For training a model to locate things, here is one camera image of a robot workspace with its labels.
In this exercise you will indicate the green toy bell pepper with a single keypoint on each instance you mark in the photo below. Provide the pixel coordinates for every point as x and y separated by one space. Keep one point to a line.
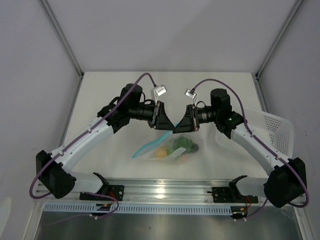
182 142

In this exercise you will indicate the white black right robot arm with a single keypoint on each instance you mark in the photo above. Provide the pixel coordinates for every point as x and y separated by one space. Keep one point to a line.
287 180

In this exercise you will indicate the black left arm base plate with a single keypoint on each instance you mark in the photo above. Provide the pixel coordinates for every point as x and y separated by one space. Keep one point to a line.
114 191

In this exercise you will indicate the aluminium front rail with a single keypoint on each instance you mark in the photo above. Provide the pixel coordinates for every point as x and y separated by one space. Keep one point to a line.
140 191

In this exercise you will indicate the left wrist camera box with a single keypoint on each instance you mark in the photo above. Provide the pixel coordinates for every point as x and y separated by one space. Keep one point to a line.
158 91

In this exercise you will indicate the green toy cucumber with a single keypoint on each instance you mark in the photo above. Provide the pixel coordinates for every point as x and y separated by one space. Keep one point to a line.
173 154

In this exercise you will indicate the clear zip bag blue zipper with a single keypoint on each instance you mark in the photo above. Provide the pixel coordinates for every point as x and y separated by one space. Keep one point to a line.
146 152

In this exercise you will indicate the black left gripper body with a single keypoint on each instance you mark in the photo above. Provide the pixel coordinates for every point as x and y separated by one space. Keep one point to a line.
154 123

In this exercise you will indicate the yellow toy lemon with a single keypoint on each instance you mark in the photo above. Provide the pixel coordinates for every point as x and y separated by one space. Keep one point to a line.
160 153

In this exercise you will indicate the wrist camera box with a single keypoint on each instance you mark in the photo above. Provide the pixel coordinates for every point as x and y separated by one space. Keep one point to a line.
158 91
190 93

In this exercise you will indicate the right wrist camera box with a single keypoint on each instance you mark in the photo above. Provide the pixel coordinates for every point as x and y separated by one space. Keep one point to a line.
190 93

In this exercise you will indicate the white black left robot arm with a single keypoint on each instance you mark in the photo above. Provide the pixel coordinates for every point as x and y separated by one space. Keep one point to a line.
55 169

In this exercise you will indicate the light blue slotted cable duct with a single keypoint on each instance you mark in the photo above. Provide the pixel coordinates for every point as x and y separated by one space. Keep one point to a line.
131 208

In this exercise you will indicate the pink toy egg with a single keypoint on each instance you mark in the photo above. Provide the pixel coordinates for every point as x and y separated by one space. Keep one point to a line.
183 158

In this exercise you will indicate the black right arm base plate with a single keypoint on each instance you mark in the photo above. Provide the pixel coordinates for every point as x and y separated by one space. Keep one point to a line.
231 195

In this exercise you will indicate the white perforated plastic basket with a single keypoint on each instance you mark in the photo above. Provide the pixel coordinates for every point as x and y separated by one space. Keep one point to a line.
273 130

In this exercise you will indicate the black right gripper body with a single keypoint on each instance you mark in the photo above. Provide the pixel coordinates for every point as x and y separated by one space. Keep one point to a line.
196 123

